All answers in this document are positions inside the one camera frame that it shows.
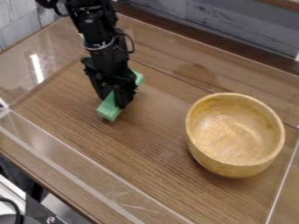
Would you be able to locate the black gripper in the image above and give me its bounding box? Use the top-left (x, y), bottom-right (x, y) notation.
top-left (81, 43), bottom-right (137, 109)

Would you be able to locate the green rectangular block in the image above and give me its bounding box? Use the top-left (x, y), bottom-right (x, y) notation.
top-left (97, 70), bottom-right (147, 123)

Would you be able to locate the brown wooden bowl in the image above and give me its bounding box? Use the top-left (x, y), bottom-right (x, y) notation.
top-left (185, 93), bottom-right (286, 179)

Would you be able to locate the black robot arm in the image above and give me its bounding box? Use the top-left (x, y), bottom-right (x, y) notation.
top-left (37, 0), bottom-right (137, 109)

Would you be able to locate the clear acrylic tray wall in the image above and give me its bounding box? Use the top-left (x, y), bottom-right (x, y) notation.
top-left (0, 99), bottom-right (193, 224)

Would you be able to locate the black metal bracket with screw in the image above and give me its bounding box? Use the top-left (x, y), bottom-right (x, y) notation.
top-left (23, 194), bottom-right (67, 224)

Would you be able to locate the black cable lower left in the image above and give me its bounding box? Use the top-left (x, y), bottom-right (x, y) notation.
top-left (0, 197), bottom-right (23, 224)

